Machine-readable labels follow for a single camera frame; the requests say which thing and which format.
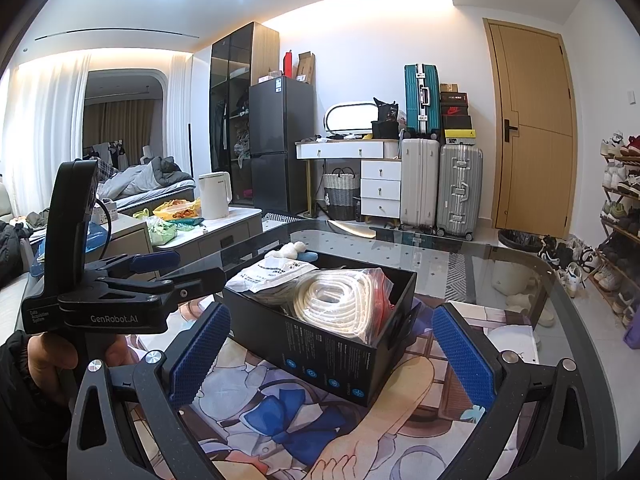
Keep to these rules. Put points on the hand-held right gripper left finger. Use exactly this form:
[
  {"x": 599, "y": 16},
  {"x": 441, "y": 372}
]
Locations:
[{"x": 200, "y": 355}]

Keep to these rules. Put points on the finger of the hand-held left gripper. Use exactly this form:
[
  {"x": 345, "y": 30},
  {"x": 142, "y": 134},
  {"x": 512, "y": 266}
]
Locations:
[
  {"x": 155, "y": 261},
  {"x": 195, "y": 282}
]

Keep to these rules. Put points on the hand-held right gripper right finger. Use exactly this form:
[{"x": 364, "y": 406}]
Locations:
[{"x": 462, "y": 355}]

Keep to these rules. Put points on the white printed packet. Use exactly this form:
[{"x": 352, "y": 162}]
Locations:
[{"x": 265, "y": 277}]

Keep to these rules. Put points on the cream plush toy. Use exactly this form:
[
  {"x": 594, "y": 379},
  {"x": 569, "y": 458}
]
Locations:
[{"x": 292, "y": 250}]

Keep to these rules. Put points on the black cardboard box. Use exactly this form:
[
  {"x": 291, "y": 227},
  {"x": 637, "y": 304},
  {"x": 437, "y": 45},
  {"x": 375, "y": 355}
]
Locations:
[{"x": 325, "y": 355}]

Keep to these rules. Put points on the person's left forearm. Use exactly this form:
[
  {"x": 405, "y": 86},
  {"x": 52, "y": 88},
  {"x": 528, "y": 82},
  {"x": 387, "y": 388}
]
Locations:
[{"x": 20, "y": 400}]

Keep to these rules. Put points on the person's left hand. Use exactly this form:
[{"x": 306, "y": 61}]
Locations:
[{"x": 50, "y": 360}]

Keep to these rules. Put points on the green plastic bag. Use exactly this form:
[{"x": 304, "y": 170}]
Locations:
[{"x": 162, "y": 232}]

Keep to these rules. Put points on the white coffee table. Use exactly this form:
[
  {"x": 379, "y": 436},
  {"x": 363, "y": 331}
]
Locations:
[{"x": 220, "y": 240}]

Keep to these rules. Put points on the yellow plastic bag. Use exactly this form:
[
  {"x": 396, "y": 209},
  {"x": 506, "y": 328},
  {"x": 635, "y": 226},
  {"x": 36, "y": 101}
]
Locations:
[{"x": 175, "y": 209}]

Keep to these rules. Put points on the bed with grey bedding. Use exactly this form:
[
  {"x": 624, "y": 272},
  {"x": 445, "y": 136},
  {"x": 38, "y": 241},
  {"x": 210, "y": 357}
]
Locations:
[{"x": 145, "y": 180}]

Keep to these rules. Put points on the white electric kettle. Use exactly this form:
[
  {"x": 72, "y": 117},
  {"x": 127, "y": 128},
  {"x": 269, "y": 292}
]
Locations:
[{"x": 215, "y": 197}]

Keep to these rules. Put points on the printed table mat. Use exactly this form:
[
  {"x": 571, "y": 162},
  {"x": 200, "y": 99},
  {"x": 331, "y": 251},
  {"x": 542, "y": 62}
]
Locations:
[{"x": 280, "y": 425}]

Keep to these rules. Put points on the white sheer curtain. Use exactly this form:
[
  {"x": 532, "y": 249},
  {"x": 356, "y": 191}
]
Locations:
[{"x": 45, "y": 125}]

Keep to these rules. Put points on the brown curtain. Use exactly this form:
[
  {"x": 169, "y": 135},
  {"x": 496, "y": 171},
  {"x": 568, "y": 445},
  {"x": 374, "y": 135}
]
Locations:
[{"x": 125, "y": 125}]

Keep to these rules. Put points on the black trash bin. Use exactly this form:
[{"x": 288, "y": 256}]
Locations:
[{"x": 520, "y": 241}]

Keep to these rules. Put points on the pile of shoes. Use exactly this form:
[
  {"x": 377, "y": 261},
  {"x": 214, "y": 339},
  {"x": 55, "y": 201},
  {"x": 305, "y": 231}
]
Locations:
[{"x": 570, "y": 265}]

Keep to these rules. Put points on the dark grey refrigerator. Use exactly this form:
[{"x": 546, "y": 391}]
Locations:
[{"x": 280, "y": 145}]

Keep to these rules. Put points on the silver suitcase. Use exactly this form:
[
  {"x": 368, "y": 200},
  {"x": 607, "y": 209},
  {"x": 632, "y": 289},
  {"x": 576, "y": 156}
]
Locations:
[{"x": 460, "y": 190}]

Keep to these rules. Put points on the woven basket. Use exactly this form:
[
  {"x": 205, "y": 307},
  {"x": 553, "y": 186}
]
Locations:
[{"x": 341, "y": 195}]

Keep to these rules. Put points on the purple object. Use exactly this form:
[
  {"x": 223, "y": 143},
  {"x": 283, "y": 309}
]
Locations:
[{"x": 633, "y": 327}]

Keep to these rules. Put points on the white suitcase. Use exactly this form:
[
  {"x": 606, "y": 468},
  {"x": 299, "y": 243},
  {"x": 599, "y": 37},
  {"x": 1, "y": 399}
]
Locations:
[{"x": 420, "y": 185}]

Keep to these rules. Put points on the black glass cabinet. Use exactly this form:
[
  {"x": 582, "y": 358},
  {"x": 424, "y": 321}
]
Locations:
[{"x": 230, "y": 100}]

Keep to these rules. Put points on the white dressing table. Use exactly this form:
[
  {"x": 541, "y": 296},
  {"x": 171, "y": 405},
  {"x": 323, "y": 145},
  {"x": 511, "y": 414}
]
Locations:
[{"x": 380, "y": 180}]

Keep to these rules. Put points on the shoe rack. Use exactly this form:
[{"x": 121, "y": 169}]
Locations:
[{"x": 622, "y": 230}]

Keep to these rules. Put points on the oval mirror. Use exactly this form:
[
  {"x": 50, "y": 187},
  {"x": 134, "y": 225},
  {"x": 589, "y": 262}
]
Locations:
[{"x": 350, "y": 117}]

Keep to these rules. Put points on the wooden door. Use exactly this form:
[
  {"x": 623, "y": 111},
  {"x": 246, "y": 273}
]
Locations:
[{"x": 535, "y": 130}]

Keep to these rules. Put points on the stack of shoe boxes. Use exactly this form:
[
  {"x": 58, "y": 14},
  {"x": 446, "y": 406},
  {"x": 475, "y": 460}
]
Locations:
[{"x": 455, "y": 115}]

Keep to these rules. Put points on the black bag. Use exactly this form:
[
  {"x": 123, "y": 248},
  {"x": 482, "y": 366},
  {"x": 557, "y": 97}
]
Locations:
[{"x": 385, "y": 120}]

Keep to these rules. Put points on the teal suitcase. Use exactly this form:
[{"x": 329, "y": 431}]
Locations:
[{"x": 415, "y": 100}]

